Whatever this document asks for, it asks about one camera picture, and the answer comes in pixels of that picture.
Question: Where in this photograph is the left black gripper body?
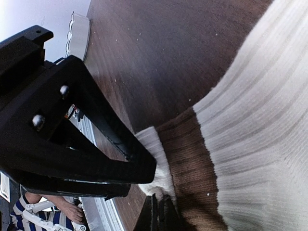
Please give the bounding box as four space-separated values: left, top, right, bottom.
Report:
0 25 53 108

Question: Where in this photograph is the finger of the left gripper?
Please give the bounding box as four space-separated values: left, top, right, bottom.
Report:
0 56 156 198

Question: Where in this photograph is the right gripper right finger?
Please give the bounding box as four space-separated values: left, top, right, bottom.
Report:
158 195 183 231

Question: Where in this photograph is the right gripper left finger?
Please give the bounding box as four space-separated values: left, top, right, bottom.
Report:
137 195 158 231

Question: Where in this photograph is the cream and brown sock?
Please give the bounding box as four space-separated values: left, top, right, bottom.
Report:
136 0 308 231

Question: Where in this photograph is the person forearm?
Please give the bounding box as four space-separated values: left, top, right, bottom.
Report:
25 192 84 225

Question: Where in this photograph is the white scalloped bowl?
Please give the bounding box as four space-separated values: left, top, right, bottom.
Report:
65 12 91 61

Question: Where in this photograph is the blue white striped cloth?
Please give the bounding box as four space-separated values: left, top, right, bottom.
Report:
7 193 74 231

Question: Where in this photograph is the front aluminium rail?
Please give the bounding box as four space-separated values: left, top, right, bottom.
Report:
67 106 125 231

